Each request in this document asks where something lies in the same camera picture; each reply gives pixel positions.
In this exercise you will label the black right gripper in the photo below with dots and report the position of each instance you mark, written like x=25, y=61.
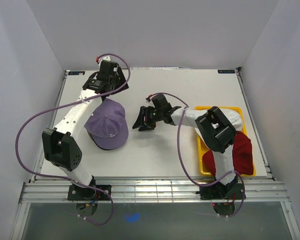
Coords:
x=144, y=112

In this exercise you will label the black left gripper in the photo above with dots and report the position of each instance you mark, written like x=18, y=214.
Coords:
x=121, y=80

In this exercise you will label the lavender LA baseball cap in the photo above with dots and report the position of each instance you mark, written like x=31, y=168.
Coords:
x=108, y=125

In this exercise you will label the black NY baseball cap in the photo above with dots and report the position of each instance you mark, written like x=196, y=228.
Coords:
x=102, y=148

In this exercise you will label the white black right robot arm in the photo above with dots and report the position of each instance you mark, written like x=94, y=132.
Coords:
x=217, y=127

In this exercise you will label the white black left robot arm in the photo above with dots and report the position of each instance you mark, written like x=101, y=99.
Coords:
x=60, y=142

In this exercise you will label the dark label sticker left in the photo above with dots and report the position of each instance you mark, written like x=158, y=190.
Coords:
x=76, y=73

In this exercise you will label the dark label sticker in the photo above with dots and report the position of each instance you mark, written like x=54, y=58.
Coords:
x=76, y=73
x=226, y=71

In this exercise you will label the yellow plastic tray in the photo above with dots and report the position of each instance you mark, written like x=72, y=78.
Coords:
x=202, y=148

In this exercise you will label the dark label sticker right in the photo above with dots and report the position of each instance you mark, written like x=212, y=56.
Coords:
x=226, y=71

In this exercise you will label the red LA baseball cap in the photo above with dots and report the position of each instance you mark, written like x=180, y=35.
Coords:
x=242, y=156

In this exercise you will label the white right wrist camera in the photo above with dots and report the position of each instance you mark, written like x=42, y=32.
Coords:
x=148, y=99

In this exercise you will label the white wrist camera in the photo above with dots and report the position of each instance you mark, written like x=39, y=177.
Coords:
x=103, y=58
x=148, y=99

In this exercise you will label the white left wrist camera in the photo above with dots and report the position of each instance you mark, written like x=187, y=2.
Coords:
x=103, y=58

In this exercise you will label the paper strip at wall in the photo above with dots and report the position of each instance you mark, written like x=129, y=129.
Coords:
x=155, y=68

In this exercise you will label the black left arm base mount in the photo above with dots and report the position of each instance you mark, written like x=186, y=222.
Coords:
x=76, y=193

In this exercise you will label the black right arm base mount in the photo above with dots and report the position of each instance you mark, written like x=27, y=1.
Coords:
x=214, y=193

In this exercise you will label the aluminium frame rail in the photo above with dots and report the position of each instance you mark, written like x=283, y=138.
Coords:
x=150, y=191

